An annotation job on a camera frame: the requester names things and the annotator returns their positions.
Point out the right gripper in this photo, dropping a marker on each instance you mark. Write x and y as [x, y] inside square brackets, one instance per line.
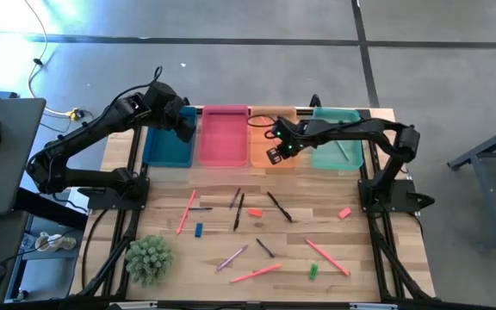
[289, 135]

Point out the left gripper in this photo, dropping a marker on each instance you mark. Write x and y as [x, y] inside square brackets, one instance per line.
[175, 113]

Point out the teal pen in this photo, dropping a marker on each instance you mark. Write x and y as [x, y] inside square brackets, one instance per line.
[342, 151]

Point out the black pen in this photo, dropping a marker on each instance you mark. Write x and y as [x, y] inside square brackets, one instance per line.
[239, 212]
[280, 207]

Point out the purple crayon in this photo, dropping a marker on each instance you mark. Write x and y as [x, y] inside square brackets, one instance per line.
[235, 198]

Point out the orange-red eraser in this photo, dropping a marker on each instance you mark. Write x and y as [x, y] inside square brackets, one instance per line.
[255, 213]

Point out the pink eraser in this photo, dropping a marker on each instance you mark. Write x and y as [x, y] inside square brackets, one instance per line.
[344, 213]

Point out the blue eraser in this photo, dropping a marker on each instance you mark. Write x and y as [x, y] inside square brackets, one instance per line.
[198, 230]

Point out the translucent purple pen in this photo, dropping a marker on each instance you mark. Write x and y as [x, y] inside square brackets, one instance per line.
[232, 258]

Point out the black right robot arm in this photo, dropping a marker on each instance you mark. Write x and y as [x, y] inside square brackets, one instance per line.
[360, 128]

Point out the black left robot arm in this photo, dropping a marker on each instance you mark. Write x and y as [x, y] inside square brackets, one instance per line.
[93, 125]

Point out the orange plastic bin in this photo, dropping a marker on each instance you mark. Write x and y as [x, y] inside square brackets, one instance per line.
[258, 150]

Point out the blue plastic bin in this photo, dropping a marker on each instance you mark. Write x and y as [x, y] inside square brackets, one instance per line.
[162, 150]

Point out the teal plastic bin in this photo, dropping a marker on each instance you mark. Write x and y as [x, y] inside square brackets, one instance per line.
[330, 159]

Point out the pink plastic bin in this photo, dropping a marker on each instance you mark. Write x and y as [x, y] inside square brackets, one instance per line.
[224, 138]

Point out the dark blue crayon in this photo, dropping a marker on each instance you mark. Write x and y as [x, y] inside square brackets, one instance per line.
[265, 248]
[200, 209]

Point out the yellow plug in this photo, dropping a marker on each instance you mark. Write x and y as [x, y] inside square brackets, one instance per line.
[74, 114]

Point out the green eraser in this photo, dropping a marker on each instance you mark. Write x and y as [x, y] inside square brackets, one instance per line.
[313, 271]

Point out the green artificial plant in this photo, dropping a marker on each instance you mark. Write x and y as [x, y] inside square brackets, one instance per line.
[149, 258]

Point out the dark grey side desk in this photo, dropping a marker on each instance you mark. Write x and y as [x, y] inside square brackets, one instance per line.
[11, 163]

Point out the cream-coloured figurine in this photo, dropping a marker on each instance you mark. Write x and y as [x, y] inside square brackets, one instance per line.
[52, 242]

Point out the black aluminium table frame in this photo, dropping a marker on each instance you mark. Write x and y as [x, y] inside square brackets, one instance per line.
[137, 155]

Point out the silver metal bracket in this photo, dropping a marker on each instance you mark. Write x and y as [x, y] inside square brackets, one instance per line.
[373, 307]
[132, 305]

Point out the grey-blue table frame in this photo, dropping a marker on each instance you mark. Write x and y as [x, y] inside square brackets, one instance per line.
[485, 202]

